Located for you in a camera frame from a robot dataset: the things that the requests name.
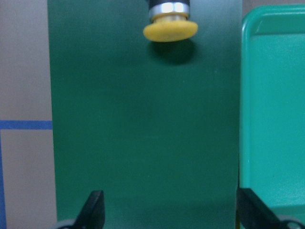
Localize green conveyor belt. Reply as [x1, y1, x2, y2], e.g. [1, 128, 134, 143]
[48, 0, 242, 229]

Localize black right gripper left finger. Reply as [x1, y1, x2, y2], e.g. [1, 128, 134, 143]
[55, 190, 105, 229]

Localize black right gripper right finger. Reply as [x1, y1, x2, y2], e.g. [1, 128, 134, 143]
[237, 188, 305, 229]

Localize green plastic tray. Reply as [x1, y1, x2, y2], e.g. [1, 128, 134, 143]
[239, 5, 305, 222]

